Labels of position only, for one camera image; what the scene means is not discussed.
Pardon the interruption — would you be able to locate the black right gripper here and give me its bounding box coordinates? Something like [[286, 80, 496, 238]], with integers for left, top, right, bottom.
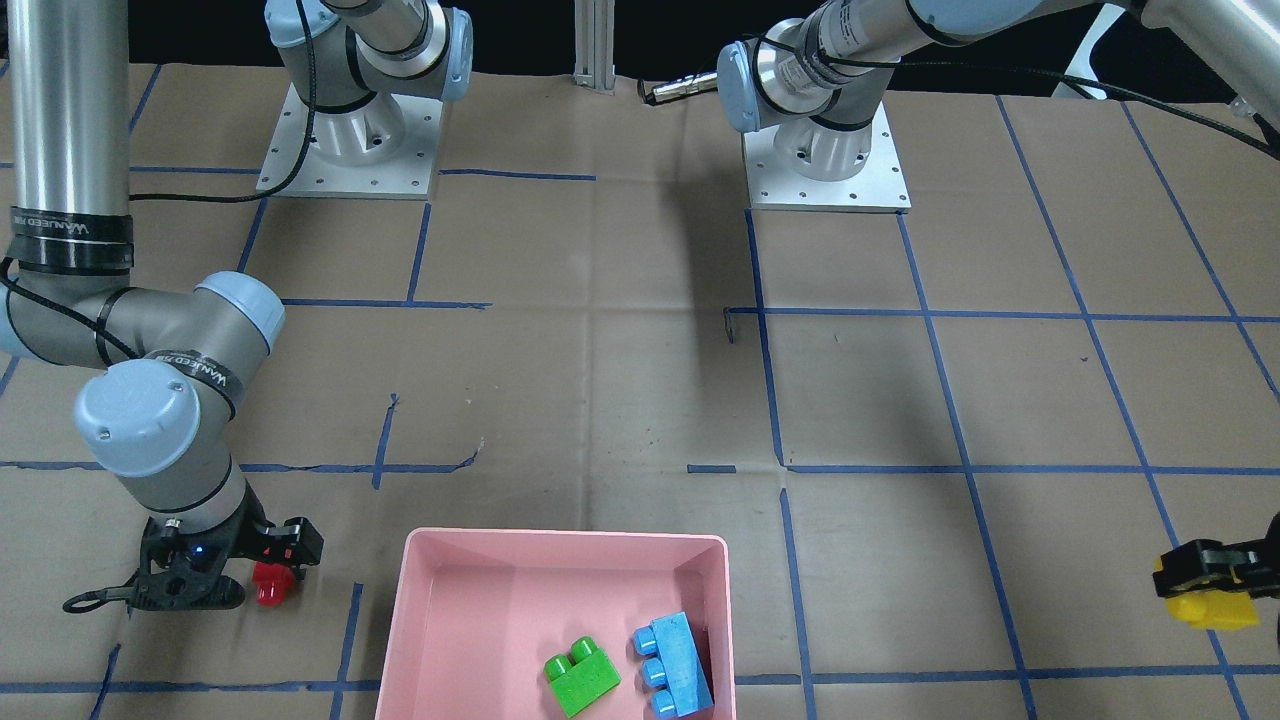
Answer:
[[138, 489, 324, 611]]

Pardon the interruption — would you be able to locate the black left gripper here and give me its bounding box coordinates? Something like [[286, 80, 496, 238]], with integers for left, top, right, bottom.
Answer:
[[1153, 512, 1280, 600]]

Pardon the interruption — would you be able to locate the yellow toy block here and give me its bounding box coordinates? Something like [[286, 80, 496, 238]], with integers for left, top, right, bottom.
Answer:
[[1164, 589, 1260, 632]]

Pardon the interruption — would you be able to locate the red toy block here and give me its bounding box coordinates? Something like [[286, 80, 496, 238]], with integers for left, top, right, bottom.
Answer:
[[251, 562, 298, 607]]

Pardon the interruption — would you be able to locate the green toy block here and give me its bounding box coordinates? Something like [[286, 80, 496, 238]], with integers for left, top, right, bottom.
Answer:
[[543, 635, 621, 719]]

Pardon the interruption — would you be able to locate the blue toy block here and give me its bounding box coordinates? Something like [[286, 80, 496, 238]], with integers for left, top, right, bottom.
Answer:
[[631, 611, 714, 719]]

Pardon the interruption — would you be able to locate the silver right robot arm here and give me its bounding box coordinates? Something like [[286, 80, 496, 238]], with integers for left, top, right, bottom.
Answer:
[[3, 1, 474, 612]]

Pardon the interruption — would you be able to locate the pink plastic box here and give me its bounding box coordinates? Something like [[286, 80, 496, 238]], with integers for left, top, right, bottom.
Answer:
[[376, 528, 737, 719]]

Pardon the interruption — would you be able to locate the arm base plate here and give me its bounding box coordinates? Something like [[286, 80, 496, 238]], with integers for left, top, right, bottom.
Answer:
[[279, 94, 447, 201], [742, 105, 913, 213]]

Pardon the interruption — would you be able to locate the aluminium frame post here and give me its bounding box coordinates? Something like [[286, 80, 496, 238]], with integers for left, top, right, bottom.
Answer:
[[572, 0, 616, 95]]

